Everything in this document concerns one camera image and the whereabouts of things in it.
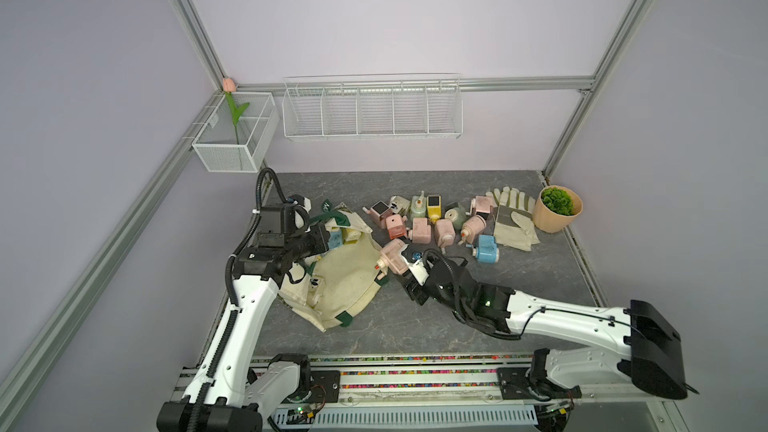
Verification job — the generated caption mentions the olive green pencil sharpener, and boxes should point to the olive green pencil sharpener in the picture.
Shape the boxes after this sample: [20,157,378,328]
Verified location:
[444,202,469,231]

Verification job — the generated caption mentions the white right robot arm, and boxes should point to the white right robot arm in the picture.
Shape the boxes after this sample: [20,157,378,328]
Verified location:
[395,254,695,401]

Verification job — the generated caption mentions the small white wire basket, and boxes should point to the small white wire basket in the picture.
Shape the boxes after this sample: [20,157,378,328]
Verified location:
[192,92,280,173]

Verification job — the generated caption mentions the cream work gloves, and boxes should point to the cream work gloves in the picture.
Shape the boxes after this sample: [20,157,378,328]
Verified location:
[486,186,540,252]

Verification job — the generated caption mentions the potted green plant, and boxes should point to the potted green plant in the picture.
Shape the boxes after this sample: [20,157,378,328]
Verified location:
[533,186,584,234]

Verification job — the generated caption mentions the round pink pencil sharpener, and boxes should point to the round pink pencil sharpener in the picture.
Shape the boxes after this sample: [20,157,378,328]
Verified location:
[459,215,487,245]

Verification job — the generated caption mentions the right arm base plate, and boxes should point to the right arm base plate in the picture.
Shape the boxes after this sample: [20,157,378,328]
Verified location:
[496,364,582,401]

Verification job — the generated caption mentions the cream tote bag green handles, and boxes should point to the cream tote bag green handles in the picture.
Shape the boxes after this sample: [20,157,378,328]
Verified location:
[278,203,388,332]

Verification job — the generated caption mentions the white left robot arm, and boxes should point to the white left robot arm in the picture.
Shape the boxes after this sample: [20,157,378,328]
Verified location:
[156,224,329,431]

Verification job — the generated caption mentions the beige pencil sharpener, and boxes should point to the beige pencil sharpener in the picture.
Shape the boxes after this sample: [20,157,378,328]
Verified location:
[390,195,411,216]

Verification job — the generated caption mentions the pink artificial tulip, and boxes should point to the pink artificial tulip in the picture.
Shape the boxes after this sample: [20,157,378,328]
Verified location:
[222,77,250,144]

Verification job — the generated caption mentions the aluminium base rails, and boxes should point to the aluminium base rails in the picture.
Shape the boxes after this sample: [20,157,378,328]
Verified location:
[168,352,675,431]

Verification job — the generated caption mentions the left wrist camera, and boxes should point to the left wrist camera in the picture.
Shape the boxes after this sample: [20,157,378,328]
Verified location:
[256,203,298,248]

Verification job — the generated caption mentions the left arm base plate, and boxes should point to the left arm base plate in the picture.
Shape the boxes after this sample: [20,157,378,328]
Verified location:
[281,369,341,404]

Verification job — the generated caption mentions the yellow pencil sharpener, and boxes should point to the yellow pencil sharpener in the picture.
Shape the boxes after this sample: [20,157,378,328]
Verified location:
[426,194,443,224]

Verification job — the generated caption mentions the long white wire basket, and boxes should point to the long white wire basket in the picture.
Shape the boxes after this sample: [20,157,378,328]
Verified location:
[282,73,464,140]

